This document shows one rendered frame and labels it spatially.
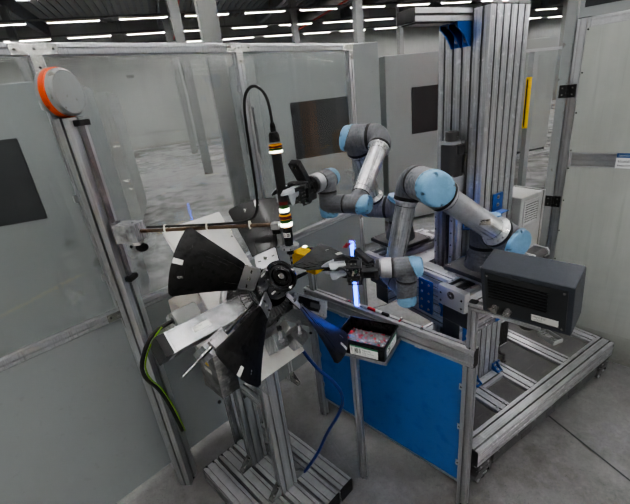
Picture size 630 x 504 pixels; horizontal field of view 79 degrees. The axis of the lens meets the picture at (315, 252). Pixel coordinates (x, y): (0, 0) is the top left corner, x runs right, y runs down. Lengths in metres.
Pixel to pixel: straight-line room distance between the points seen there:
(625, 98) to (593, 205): 0.58
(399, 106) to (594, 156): 2.92
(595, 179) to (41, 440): 3.02
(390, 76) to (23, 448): 4.65
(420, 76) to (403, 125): 0.60
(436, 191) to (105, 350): 1.53
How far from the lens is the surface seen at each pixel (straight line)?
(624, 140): 2.66
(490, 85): 1.82
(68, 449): 2.15
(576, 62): 2.68
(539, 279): 1.28
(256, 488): 2.17
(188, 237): 1.29
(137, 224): 1.60
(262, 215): 1.48
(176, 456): 2.29
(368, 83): 4.38
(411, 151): 5.30
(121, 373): 2.05
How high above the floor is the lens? 1.79
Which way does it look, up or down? 22 degrees down
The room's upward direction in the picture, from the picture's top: 7 degrees counter-clockwise
